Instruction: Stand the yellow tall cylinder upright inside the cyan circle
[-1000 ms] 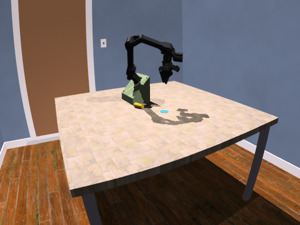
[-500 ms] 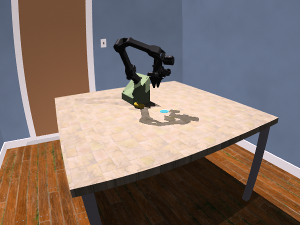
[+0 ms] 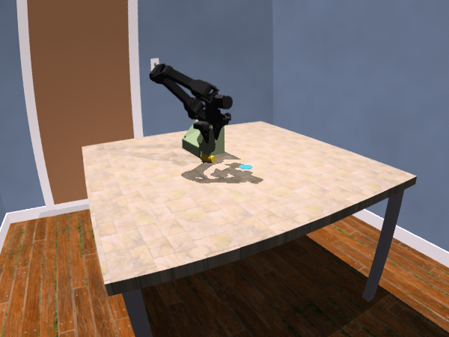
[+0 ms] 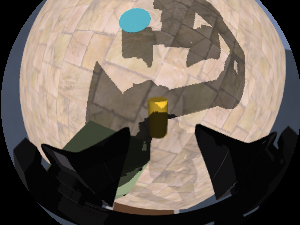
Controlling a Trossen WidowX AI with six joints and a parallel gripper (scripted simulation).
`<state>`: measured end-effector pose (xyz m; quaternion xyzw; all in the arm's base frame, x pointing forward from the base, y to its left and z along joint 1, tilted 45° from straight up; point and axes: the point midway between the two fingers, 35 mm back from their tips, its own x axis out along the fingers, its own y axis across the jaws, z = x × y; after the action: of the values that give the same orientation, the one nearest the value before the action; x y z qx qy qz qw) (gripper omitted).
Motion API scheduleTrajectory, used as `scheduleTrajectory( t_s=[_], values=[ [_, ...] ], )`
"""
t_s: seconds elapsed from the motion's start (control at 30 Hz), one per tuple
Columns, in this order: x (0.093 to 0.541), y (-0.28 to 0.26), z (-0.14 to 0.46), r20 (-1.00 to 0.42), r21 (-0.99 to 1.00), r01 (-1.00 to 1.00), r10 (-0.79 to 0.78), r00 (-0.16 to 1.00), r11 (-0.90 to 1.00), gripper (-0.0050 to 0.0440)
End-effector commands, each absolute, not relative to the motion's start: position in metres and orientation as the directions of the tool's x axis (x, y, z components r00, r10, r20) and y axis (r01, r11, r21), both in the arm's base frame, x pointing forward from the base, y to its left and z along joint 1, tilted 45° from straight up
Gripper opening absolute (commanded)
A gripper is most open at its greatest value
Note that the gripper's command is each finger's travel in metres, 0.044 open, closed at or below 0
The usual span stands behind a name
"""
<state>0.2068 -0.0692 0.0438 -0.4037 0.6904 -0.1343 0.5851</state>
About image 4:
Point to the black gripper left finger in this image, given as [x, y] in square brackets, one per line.
[98, 167]

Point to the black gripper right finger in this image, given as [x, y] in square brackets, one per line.
[228, 159]

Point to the yellow cylinder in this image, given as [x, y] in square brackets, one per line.
[158, 117]

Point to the cyan circle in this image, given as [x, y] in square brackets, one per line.
[134, 20]

